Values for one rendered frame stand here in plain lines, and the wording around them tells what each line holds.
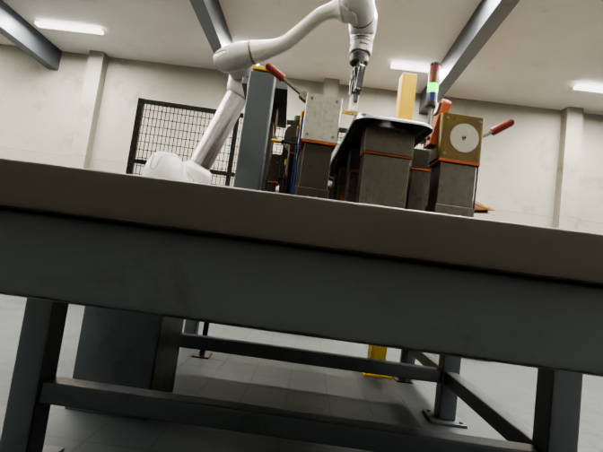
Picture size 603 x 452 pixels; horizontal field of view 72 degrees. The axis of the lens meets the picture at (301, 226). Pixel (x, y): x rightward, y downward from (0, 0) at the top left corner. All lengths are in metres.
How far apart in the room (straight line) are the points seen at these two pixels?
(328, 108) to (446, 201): 0.37
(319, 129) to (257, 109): 0.20
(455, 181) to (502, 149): 8.22
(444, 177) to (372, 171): 0.19
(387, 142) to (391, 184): 0.10
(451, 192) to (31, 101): 9.89
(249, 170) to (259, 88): 0.23
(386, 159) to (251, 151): 0.36
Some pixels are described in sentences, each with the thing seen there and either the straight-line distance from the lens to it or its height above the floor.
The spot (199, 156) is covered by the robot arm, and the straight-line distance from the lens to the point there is 1.98.
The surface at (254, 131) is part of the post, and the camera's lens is 1.14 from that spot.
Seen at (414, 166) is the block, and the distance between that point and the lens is 1.30.
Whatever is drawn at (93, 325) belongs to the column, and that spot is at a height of 0.31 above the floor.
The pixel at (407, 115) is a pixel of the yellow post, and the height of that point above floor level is 1.71.
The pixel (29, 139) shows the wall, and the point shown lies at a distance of 10.29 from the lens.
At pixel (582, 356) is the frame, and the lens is 0.45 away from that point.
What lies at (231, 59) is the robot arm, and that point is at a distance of 1.91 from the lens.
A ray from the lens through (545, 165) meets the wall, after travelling 9.61.
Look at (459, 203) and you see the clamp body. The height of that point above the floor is 0.84.
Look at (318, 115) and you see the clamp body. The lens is 1.06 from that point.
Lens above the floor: 0.65
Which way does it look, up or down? 5 degrees up
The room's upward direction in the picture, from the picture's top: 8 degrees clockwise
